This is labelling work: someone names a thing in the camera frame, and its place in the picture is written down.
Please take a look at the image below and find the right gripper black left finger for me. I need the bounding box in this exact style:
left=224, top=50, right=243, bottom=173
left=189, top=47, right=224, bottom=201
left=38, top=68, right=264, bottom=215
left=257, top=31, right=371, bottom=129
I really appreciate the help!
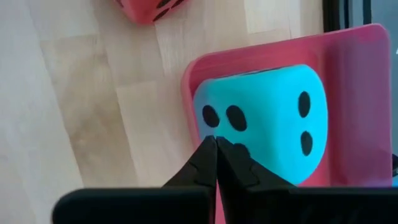
left=52, top=135, right=218, bottom=224

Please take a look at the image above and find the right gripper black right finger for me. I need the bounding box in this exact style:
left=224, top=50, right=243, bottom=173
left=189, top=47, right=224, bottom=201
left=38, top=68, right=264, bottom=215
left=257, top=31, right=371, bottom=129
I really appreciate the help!
left=216, top=136, right=398, bottom=224

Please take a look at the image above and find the pink translucent plastic bin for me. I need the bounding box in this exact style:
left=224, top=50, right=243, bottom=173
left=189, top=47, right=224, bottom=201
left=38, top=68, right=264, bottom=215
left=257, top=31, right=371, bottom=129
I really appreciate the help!
left=181, top=23, right=393, bottom=224

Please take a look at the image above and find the large teal foam die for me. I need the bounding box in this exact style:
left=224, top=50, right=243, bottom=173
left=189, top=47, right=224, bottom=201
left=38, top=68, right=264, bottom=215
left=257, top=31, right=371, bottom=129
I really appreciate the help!
left=193, top=64, right=329, bottom=186

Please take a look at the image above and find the large red foam die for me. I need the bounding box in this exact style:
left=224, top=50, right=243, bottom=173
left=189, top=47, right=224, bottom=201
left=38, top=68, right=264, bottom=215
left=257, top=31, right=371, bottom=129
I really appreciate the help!
left=114, top=0, right=187, bottom=25

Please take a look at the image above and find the black aluminium table frame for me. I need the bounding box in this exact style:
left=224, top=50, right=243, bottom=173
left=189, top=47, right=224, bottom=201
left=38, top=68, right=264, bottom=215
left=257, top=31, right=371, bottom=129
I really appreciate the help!
left=322, top=0, right=373, bottom=32

